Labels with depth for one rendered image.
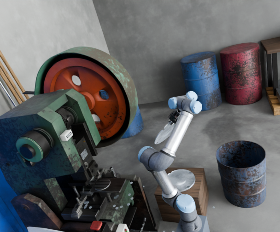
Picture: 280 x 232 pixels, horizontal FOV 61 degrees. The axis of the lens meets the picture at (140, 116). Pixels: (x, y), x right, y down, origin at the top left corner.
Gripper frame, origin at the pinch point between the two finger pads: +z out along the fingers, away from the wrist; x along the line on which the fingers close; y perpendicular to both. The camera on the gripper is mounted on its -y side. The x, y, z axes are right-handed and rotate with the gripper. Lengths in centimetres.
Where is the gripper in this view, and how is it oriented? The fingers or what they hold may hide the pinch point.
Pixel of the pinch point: (171, 122)
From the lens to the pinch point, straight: 183.9
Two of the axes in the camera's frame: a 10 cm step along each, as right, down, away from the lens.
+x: 7.1, 6.8, -1.9
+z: -3.3, 5.6, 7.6
